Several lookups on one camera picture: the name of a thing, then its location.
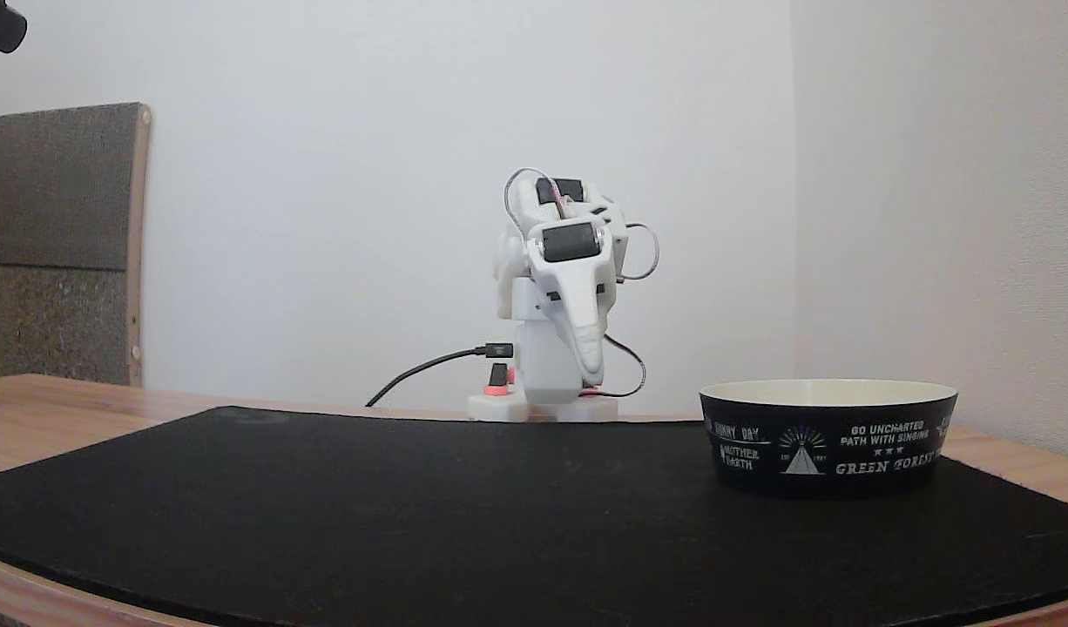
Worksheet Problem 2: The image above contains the black table mat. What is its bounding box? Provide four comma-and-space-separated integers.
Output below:
0, 406, 1068, 627

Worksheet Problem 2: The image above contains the grey looped servo wire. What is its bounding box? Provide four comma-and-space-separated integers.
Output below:
619, 223, 660, 282

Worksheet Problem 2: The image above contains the black power cable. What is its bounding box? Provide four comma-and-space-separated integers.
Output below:
365, 343, 515, 408

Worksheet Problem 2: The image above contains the red black servo wire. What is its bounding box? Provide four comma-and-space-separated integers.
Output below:
591, 334, 647, 399

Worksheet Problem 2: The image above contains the black printed bowl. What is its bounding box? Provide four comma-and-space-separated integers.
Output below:
700, 379, 959, 500

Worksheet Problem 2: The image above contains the grey board wooden frame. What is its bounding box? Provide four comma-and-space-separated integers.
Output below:
0, 103, 152, 388

